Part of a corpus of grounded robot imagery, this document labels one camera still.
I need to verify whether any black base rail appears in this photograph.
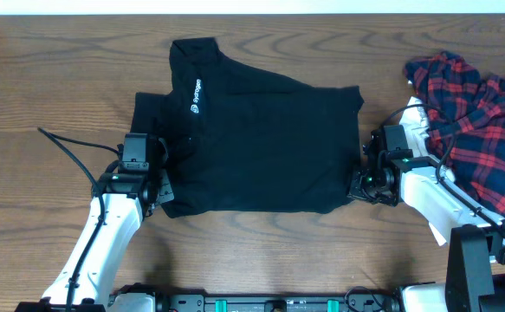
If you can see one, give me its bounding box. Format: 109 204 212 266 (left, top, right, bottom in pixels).
108 283 403 312

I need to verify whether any black polo shirt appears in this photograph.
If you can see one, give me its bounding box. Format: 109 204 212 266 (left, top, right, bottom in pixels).
131 37 364 218

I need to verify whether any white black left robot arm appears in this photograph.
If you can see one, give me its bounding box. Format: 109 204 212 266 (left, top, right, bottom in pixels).
16 133 172 312

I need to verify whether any red navy plaid shirt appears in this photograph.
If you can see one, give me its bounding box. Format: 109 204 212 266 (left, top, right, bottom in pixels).
404 51 505 217

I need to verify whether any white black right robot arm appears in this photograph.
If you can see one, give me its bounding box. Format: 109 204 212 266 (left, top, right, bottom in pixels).
349 157 505 312

